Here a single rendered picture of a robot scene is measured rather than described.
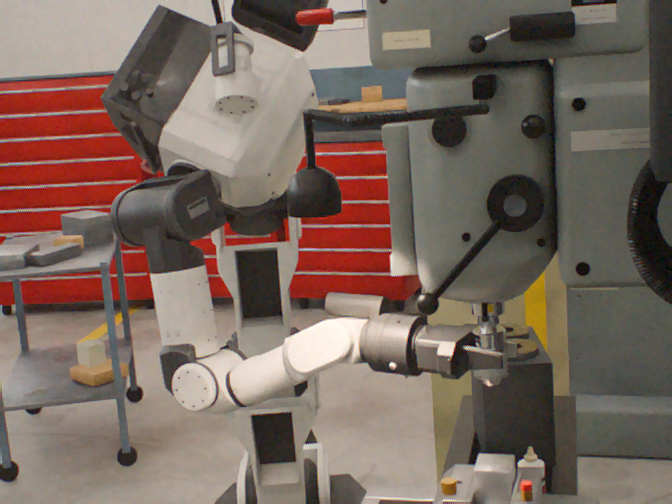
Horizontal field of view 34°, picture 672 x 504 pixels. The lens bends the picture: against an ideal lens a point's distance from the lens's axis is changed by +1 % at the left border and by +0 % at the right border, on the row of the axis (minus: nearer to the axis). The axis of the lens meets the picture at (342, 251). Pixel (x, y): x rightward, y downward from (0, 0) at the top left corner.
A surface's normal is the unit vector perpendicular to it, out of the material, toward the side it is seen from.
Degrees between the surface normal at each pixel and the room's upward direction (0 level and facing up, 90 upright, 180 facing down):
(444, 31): 90
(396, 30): 90
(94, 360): 90
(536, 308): 90
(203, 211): 82
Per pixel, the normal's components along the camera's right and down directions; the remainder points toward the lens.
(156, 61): -0.02, -0.34
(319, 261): -0.33, 0.22
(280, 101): 0.62, 0.04
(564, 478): -0.07, -0.97
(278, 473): -0.05, -0.77
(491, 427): -0.01, 0.22
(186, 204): 0.78, -0.07
